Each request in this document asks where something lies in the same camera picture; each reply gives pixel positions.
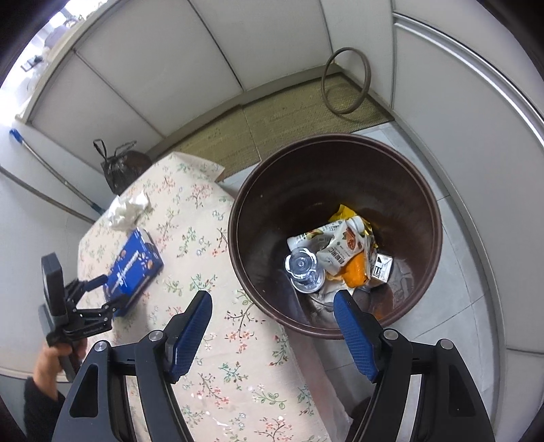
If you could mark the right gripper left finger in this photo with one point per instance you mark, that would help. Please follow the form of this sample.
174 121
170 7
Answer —
185 332

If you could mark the small brown juice carton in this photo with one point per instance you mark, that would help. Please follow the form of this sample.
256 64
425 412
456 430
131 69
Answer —
381 269

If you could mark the clear plastic water bottle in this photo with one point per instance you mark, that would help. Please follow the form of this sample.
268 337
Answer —
306 274

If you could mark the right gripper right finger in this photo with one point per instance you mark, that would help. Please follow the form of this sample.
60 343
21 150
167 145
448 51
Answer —
361 331

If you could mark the yellow snack wrapper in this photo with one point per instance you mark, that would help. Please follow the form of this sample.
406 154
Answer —
364 226

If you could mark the blue biscuit box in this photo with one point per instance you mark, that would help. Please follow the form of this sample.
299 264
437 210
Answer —
136 265

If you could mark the brown plastic trash bin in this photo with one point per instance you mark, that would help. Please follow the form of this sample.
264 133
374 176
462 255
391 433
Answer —
298 189

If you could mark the green floor mat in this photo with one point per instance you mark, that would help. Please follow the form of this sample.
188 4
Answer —
249 134

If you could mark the crumpled white tissue on table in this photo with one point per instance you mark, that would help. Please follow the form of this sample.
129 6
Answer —
124 211

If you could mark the floral tablecloth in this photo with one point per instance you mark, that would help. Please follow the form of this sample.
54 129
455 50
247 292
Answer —
251 380

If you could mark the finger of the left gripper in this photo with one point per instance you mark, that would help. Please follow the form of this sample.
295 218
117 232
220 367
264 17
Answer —
77 288
107 311

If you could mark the blue handled mop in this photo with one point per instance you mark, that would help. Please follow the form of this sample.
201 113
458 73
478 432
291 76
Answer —
21 140

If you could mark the orange peel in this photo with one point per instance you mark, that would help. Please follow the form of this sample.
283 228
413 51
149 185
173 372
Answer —
354 273

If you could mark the person's left hand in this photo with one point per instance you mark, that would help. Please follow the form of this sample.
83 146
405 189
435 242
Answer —
48 365

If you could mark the black garbage bag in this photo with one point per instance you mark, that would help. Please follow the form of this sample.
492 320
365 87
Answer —
123 167

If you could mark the silver foil snack wrapper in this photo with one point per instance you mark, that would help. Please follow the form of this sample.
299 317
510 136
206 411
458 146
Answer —
343 246

